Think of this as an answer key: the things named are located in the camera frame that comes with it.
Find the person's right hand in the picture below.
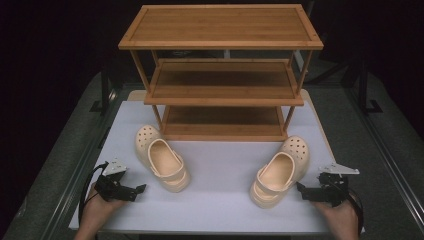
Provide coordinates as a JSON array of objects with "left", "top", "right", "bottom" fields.
[{"left": 312, "top": 195, "right": 362, "bottom": 235}]

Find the person's left hand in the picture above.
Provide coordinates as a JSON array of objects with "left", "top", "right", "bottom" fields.
[{"left": 79, "top": 185, "right": 127, "bottom": 234}]

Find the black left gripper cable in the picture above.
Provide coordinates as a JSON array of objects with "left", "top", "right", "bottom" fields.
[{"left": 77, "top": 161, "right": 110, "bottom": 228}]

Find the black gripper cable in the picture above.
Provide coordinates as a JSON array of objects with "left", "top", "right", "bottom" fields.
[
  {"left": 345, "top": 191, "right": 365, "bottom": 236},
  {"left": 77, "top": 161, "right": 110, "bottom": 228}
]

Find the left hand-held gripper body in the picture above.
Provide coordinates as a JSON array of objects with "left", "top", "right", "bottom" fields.
[{"left": 93, "top": 157, "right": 138, "bottom": 203}]

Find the cream clog shoe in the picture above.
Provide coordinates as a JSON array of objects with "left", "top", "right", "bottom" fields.
[
  {"left": 249, "top": 135, "right": 311, "bottom": 210},
  {"left": 134, "top": 124, "right": 192, "bottom": 194}
]

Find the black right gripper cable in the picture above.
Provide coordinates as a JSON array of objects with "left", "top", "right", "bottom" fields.
[{"left": 345, "top": 191, "right": 365, "bottom": 236}]

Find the black metal stand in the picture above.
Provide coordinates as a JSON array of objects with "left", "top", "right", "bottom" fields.
[
  {"left": 346, "top": 59, "right": 384, "bottom": 116},
  {"left": 89, "top": 63, "right": 117, "bottom": 116}
]

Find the metal frame rail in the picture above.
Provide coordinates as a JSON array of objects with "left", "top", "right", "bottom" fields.
[
  {"left": 39, "top": 88, "right": 123, "bottom": 240},
  {"left": 344, "top": 87, "right": 424, "bottom": 231}
]

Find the white table mat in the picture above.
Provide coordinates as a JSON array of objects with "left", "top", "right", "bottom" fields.
[{"left": 68, "top": 99, "right": 366, "bottom": 235}]

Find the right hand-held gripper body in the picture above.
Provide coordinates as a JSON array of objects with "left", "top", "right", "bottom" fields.
[{"left": 301, "top": 162, "right": 361, "bottom": 208}]

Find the wooden three-tier shoe rack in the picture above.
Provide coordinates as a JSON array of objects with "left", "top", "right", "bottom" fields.
[{"left": 118, "top": 3, "right": 324, "bottom": 143}]

